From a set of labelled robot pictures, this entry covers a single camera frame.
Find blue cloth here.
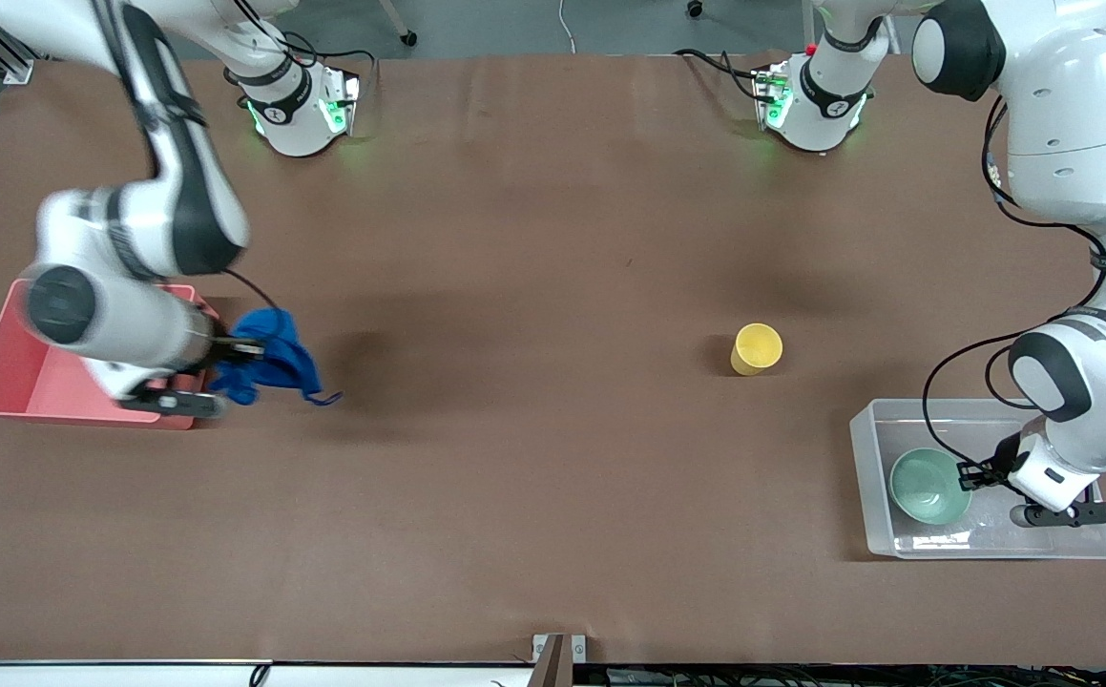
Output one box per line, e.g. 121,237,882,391
209,307,344,408

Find green bowl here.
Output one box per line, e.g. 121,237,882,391
889,448,973,526

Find yellow cup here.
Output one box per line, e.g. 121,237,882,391
730,323,784,376

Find clear plastic box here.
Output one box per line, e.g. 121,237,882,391
849,398,1106,560

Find brown table cover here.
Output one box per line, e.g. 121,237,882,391
0,52,1106,667

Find chair caster with leg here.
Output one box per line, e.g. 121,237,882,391
379,0,418,48

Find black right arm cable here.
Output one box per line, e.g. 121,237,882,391
223,270,279,311

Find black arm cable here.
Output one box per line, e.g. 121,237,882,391
923,95,1105,478
223,270,279,311

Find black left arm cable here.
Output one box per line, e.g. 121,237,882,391
923,95,1105,478

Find black right base cable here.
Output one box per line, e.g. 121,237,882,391
281,33,380,92

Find black base cable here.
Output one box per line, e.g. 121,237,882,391
674,48,768,101
281,33,380,92

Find metal table edge bracket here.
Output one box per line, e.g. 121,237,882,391
532,634,588,687

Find black left base cable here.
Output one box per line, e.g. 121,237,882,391
674,48,768,101

